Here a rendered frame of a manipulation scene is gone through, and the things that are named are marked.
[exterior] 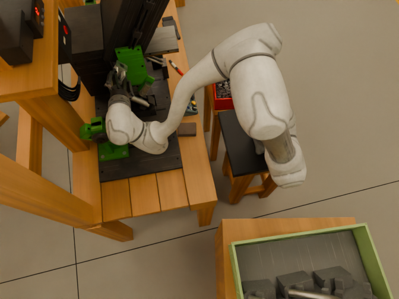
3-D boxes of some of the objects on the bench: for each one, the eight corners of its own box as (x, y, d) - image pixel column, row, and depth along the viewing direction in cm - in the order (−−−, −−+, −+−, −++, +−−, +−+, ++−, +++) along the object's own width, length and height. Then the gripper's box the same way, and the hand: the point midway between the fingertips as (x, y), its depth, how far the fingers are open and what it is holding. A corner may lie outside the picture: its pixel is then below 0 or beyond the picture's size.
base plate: (155, 13, 186) (155, 10, 184) (182, 168, 145) (182, 167, 143) (91, 22, 183) (89, 19, 181) (100, 183, 142) (98, 181, 140)
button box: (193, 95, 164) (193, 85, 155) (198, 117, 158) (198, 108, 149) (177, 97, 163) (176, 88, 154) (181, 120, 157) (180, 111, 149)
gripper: (141, 103, 119) (138, 70, 134) (105, 86, 110) (107, 52, 124) (131, 114, 123) (130, 80, 138) (97, 99, 114) (99, 64, 128)
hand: (119, 72), depth 129 cm, fingers closed on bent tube, 3 cm apart
